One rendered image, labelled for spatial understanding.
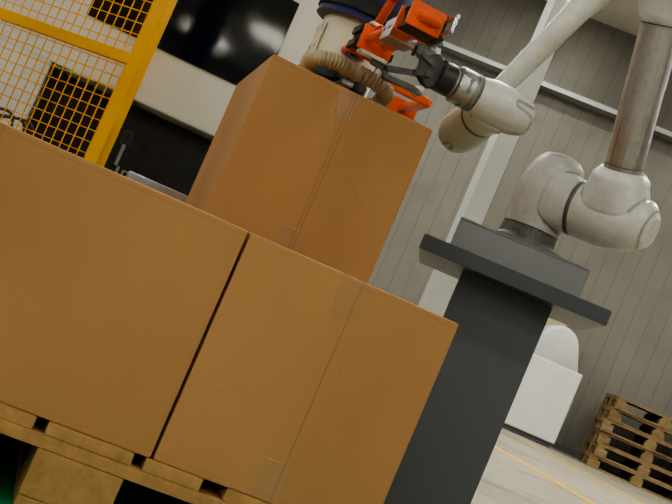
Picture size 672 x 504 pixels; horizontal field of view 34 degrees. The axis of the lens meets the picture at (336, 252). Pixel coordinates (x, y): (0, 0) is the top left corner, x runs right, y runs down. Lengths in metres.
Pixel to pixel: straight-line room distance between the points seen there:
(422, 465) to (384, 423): 1.02
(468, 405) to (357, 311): 1.09
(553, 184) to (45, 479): 1.66
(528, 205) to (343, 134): 0.70
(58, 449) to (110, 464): 0.09
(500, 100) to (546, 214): 0.50
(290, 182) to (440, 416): 0.80
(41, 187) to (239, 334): 0.39
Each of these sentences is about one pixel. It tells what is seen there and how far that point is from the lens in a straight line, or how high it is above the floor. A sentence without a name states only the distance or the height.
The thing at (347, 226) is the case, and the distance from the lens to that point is 2.49.
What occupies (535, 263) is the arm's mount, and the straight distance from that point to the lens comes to 2.85.
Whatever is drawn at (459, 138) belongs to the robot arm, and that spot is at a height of 0.98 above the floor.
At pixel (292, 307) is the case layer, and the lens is 1.84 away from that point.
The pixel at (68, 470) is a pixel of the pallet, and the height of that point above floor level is 0.08.
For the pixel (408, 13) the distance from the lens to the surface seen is 2.21.
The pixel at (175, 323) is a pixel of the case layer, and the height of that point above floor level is 0.36.
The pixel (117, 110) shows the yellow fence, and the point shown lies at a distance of 3.82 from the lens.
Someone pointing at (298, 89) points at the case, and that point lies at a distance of 2.48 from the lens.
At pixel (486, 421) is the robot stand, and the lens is 2.92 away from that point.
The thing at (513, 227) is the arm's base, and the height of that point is 0.87.
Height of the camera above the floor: 0.48
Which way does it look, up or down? 3 degrees up
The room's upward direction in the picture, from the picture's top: 23 degrees clockwise
